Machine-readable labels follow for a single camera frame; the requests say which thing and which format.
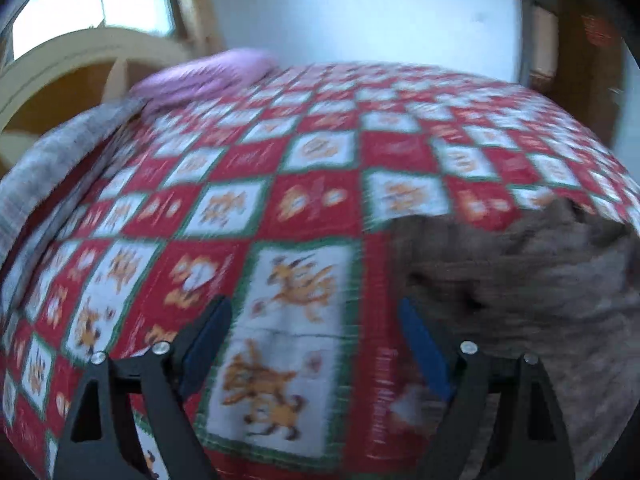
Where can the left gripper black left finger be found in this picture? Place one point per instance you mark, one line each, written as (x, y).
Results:
(99, 439)

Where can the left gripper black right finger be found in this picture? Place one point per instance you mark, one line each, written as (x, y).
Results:
(529, 439)

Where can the brown knitted garment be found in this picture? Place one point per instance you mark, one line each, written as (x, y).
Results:
(558, 282)

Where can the grey striped pillow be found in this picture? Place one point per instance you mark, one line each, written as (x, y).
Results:
(51, 160)

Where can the red patchwork bear bedspread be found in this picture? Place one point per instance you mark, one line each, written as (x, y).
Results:
(277, 196)

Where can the pink folded blanket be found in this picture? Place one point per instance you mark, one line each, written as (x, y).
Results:
(204, 78)

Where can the dark wooden door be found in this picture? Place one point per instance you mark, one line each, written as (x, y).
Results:
(573, 55)

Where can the cream wooden headboard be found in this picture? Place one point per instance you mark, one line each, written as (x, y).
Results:
(71, 73)

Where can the bright window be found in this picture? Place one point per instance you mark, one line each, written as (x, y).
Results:
(42, 20)

